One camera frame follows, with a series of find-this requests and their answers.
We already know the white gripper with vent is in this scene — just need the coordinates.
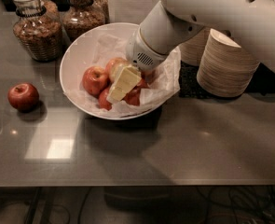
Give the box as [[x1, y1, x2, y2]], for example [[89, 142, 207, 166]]
[[107, 28, 167, 104]]

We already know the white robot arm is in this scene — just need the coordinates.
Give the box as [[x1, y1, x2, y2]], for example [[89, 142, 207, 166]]
[[108, 0, 275, 98]]

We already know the back middle apple in bowl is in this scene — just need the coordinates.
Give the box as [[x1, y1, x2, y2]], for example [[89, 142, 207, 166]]
[[105, 57, 128, 74]]

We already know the front right red apple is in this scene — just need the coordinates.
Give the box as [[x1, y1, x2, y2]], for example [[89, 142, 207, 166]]
[[124, 78, 148, 106]]

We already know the white round bowl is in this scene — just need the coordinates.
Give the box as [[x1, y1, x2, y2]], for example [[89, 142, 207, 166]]
[[59, 22, 172, 121]]

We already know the left red apple in bowl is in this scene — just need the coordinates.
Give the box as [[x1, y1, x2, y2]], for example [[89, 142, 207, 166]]
[[82, 66, 109, 97]]

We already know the front left red apple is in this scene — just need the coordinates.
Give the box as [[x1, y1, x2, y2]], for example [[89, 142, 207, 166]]
[[98, 88, 112, 110]]

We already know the red apple on table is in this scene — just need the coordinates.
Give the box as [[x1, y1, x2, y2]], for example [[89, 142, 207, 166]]
[[7, 83, 39, 112]]

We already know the dark mat under bowl stacks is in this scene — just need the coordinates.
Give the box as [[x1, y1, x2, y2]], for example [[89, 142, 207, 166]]
[[179, 62, 275, 99]]

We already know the back stack of paper bowls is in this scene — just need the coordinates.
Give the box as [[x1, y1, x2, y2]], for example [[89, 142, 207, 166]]
[[179, 28, 210, 66]]

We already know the stack of paper bowls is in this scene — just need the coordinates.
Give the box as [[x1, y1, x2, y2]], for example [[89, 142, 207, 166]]
[[197, 29, 259, 98], [179, 28, 210, 66]]

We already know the white paper sign left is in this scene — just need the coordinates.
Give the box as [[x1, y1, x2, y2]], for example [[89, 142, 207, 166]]
[[108, 0, 158, 24]]

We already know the right glass granola jar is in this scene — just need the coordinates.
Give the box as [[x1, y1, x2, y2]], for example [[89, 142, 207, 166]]
[[62, 0, 105, 41]]

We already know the glass granola jar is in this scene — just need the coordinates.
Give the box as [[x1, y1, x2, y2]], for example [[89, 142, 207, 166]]
[[62, 0, 105, 41], [13, 0, 62, 62]]

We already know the front stack of paper bowls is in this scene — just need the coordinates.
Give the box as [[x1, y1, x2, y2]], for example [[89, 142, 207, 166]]
[[197, 29, 259, 98]]

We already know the left glass granola jar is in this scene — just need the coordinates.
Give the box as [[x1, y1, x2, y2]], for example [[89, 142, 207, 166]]
[[13, 0, 62, 62]]

